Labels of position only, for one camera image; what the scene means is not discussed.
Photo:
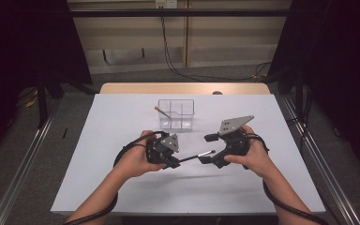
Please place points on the white table sheet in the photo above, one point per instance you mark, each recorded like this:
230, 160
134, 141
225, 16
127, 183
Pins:
184, 193

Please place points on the black brush with copper ferrule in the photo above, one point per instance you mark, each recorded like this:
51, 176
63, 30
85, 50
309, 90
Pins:
161, 111

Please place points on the black stand post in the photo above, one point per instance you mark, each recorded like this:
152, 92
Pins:
42, 103

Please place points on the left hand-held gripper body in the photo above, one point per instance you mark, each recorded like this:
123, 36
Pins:
162, 150

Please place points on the black curtain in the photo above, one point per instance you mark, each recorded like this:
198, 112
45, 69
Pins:
18, 47
340, 62

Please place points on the white wall socket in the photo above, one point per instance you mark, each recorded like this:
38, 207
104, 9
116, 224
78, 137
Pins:
166, 3

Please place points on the person's right hand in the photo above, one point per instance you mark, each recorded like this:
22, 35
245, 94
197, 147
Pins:
256, 156

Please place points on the person's left hand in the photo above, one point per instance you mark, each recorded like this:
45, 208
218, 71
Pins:
137, 159

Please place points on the metal floor rail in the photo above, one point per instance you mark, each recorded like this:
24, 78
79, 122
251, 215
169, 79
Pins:
331, 175
18, 175

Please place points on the black horizontal bar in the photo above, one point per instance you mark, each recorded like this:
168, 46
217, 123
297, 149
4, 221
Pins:
200, 12

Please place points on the clear plastic organizer box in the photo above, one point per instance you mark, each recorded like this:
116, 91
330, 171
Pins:
175, 114

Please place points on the black pen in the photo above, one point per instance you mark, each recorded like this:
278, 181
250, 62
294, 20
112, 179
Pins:
193, 156

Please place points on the wooden table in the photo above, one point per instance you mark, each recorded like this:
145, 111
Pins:
168, 88

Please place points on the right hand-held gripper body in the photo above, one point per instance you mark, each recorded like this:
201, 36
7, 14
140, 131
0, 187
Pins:
234, 140

